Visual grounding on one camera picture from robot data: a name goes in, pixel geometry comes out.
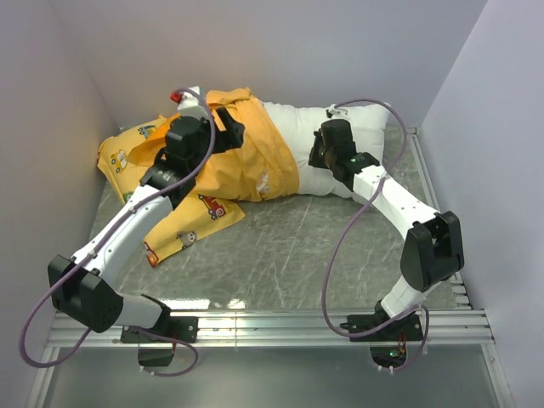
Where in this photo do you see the orange Mickey Mouse pillowcase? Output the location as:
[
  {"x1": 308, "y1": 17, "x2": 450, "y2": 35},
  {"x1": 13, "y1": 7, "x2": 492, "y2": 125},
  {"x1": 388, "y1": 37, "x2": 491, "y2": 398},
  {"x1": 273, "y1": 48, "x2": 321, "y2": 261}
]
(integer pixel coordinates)
[{"x1": 128, "y1": 87, "x2": 298, "y2": 207}]

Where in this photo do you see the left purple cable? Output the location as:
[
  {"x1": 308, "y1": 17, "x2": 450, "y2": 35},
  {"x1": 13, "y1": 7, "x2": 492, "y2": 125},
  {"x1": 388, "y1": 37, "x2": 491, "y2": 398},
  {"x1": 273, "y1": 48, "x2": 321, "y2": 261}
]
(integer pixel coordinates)
[{"x1": 19, "y1": 87, "x2": 216, "y2": 377}]

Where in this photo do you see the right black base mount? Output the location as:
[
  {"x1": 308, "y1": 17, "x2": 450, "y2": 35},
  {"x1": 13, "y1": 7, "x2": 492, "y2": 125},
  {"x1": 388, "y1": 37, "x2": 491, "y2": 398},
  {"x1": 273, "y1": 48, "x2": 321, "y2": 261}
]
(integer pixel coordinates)
[{"x1": 340, "y1": 312, "x2": 428, "y2": 373}]

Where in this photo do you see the yellow vehicle print pillow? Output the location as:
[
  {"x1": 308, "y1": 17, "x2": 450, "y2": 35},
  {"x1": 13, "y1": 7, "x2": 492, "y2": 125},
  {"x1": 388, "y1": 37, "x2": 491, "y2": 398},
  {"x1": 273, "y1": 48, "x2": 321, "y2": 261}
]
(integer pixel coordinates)
[{"x1": 97, "y1": 116, "x2": 245, "y2": 267}]

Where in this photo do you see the white pillow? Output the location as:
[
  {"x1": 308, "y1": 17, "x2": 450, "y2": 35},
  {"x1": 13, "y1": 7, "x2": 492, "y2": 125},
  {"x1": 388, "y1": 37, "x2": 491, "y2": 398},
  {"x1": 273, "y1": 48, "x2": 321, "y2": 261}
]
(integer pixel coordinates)
[{"x1": 263, "y1": 102, "x2": 389, "y2": 199}]

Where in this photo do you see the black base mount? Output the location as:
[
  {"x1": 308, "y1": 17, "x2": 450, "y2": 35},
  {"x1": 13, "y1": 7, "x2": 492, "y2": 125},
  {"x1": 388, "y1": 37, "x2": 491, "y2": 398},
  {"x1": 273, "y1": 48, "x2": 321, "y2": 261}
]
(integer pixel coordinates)
[
  {"x1": 340, "y1": 312, "x2": 428, "y2": 373},
  {"x1": 120, "y1": 315, "x2": 199, "y2": 369}
]

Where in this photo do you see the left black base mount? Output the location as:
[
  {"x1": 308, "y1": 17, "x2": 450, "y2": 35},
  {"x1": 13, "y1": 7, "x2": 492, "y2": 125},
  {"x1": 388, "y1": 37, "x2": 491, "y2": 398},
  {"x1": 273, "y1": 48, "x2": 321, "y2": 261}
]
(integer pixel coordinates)
[{"x1": 120, "y1": 315, "x2": 199, "y2": 369}]

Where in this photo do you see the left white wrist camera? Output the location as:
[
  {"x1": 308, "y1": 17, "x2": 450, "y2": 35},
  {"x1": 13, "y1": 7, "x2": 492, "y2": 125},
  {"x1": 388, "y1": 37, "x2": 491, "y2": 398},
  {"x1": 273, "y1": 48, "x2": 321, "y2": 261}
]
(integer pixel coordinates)
[{"x1": 170, "y1": 91, "x2": 207, "y2": 120}]

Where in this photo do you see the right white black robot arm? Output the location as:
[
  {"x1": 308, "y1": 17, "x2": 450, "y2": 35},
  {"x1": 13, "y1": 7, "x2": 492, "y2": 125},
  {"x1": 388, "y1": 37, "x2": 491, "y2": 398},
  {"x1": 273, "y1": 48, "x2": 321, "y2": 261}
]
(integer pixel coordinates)
[{"x1": 309, "y1": 119, "x2": 464, "y2": 340}]

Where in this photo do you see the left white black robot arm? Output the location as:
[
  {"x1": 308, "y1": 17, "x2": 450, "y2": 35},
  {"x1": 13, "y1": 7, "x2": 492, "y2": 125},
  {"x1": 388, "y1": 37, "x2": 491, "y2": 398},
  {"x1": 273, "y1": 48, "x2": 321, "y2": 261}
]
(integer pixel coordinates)
[{"x1": 48, "y1": 107, "x2": 245, "y2": 342}]

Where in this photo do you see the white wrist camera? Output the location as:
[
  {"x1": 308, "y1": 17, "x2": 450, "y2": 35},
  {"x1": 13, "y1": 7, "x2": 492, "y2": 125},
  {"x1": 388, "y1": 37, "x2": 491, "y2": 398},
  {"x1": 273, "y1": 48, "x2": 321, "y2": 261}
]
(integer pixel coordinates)
[
  {"x1": 170, "y1": 91, "x2": 207, "y2": 120},
  {"x1": 326, "y1": 104, "x2": 349, "y2": 121}
]

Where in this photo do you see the aluminium frame rail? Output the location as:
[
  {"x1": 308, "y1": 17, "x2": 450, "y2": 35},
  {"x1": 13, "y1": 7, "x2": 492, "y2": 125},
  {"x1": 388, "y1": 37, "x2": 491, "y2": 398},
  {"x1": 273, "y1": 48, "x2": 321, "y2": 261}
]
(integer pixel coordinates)
[{"x1": 25, "y1": 127, "x2": 507, "y2": 408}]

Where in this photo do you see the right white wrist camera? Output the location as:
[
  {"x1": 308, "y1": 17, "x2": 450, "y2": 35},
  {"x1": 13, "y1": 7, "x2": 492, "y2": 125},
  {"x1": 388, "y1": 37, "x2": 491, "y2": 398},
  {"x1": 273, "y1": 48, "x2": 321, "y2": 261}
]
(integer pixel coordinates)
[{"x1": 326, "y1": 104, "x2": 349, "y2": 121}]

